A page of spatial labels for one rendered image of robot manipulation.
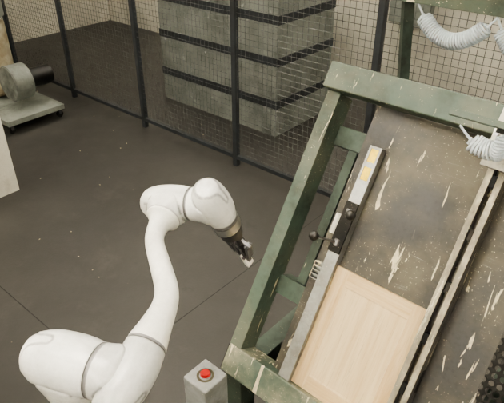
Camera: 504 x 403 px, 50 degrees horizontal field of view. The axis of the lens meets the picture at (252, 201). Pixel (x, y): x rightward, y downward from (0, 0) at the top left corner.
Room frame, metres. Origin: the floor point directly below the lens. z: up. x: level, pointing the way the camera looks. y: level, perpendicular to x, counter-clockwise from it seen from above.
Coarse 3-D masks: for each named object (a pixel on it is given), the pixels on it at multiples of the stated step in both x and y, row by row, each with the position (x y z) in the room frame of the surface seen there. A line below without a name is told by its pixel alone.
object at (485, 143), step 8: (456, 112) 1.51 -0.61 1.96; (464, 112) 1.50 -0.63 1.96; (472, 120) 1.47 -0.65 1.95; (480, 120) 1.46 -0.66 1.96; (488, 120) 1.45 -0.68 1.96; (496, 120) 1.44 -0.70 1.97; (480, 136) 1.48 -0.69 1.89; (472, 144) 1.47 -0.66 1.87; (480, 144) 1.46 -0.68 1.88; (488, 144) 1.45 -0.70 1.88; (472, 152) 1.48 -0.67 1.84; (480, 152) 1.45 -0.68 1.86; (488, 160) 1.44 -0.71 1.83
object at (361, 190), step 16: (352, 192) 1.72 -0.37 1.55; (368, 192) 1.72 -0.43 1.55; (352, 224) 1.65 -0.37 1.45; (336, 256) 1.60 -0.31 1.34; (320, 272) 1.59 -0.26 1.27; (320, 288) 1.56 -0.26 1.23; (320, 304) 1.52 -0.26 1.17; (304, 320) 1.51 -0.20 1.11; (304, 336) 1.47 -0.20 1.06; (288, 352) 1.46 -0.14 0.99; (288, 368) 1.42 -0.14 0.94
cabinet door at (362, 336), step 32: (352, 288) 1.52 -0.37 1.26; (384, 288) 1.48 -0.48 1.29; (320, 320) 1.50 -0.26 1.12; (352, 320) 1.45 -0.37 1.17; (384, 320) 1.40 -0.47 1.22; (416, 320) 1.35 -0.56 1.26; (320, 352) 1.42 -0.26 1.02; (352, 352) 1.37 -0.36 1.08; (384, 352) 1.33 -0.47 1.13; (320, 384) 1.35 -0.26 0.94; (352, 384) 1.30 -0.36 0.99; (384, 384) 1.26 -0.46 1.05
